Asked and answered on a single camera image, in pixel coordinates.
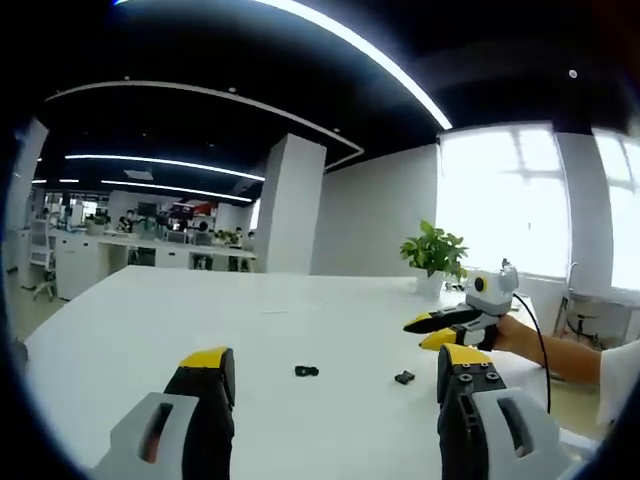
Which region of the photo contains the green potted plant white pot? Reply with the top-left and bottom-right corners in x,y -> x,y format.
399,219 -> 471,297

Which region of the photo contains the person in white shirt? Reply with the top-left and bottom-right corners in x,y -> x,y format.
594,339 -> 640,427

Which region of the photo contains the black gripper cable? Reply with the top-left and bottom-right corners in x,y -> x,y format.
510,292 -> 553,416

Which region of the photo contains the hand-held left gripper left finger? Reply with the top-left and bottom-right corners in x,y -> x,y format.
92,345 -> 236,480

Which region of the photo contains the person's right hand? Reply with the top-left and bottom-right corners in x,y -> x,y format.
491,314 -> 532,354

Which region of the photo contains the white office chair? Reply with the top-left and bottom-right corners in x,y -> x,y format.
26,219 -> 59,302

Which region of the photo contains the black stool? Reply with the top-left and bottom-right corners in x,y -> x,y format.
569,308 -> 604,344

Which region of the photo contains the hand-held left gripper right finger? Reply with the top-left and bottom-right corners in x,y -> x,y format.
435,342 -> 569,480

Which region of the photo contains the row of white office desks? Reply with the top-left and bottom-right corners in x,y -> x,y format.
53,230 -> 259,301

